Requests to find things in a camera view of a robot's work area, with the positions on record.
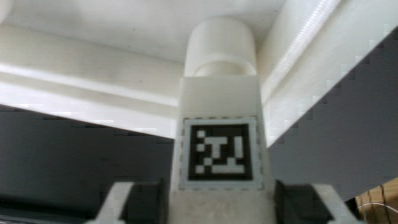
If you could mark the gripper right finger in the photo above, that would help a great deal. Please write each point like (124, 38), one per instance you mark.
(309, 205)

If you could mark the white square tabletop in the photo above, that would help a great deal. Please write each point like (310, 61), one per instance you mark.
(92, 54)

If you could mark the white table leg with tag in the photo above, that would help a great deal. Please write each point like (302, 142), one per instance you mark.
(220, 180)

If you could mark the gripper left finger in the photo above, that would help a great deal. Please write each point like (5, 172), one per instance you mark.
(133, 205)

